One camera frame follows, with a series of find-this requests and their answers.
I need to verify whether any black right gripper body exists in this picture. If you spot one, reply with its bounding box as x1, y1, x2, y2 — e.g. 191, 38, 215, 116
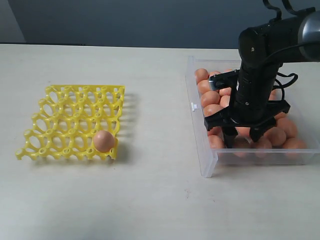
204, 100, 291, 132

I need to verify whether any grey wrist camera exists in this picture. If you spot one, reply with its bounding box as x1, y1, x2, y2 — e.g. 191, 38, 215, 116
208, 69, 239, 91

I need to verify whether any yellow plastic egg tray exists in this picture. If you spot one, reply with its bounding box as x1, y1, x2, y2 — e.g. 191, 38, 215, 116
15, 85, 125, 161

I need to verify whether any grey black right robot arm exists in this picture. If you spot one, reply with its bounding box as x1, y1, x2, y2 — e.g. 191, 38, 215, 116
204, 5, 320, 148

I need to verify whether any clear plastic bin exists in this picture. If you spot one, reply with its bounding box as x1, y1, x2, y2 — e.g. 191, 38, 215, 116
185, 56, 320, 178

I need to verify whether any brown egg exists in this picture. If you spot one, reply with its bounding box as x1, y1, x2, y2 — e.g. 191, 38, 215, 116
208, 135, 225, 149
92, 130, 116, 153
194, 68, 209, 84
253, 136, 273, 158
219, 87, 232, 97
276, 117, 298, 138
274, 112, 287, 120
209, 71, 221, 77
203, 104, 223, 117
220, 95, 230, 108
232, 136, 252, 158
282, 137, 307, 159
197, 79, 211, 95
264, 127, 287, 147
200, 91, 220, 108

